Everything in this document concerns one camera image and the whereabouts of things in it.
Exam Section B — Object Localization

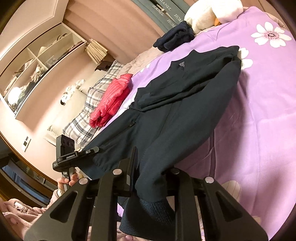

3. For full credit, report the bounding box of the small white plush toy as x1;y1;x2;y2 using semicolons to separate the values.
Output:
60;79;85;105

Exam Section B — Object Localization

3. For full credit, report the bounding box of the red puffer jacket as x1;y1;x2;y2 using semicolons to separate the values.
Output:
89;73;133;128

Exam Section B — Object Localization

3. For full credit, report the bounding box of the beige wall shelf unit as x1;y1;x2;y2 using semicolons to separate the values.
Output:
1;23;87;116

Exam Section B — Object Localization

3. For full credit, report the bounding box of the folded navy garment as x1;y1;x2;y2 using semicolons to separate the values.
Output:
153;21;195;53

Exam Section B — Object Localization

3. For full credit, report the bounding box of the stack of books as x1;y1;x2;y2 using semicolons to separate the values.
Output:
85;39;108;65

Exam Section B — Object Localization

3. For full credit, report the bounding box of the plaid pillow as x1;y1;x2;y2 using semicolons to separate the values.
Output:
63;60;123;148

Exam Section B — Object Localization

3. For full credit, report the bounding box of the pink fuzzy sleeve forearm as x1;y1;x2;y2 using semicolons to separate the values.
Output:
1;189;65;239

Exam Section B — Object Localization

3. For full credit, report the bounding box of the dark green jacket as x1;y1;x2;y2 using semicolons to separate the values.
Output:
79;46;241;240

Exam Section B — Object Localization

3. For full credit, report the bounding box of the white plush duck toy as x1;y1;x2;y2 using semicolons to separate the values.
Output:
184;0;243;34

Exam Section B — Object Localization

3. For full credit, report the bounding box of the purple floral bedsheet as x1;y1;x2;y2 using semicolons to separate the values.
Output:
101;6;296;241

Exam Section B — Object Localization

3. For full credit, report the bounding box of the left hand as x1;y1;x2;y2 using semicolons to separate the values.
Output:
57;172;79;191

